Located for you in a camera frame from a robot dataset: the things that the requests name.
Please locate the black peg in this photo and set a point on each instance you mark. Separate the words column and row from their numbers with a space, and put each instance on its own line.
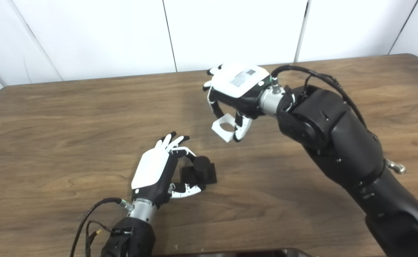
column 205, row 171

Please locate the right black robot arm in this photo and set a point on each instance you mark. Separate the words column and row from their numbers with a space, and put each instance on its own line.
column 337, row 135

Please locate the white square piece with hole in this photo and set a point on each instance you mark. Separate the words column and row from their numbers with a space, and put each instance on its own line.
column 223, row 135

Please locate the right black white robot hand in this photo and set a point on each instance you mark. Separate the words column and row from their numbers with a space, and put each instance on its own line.
column 237, row 84

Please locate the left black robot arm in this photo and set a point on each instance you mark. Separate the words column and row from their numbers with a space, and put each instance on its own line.
column 134, row 239

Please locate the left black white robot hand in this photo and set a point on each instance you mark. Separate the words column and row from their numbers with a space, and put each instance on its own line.
column 150, row 169

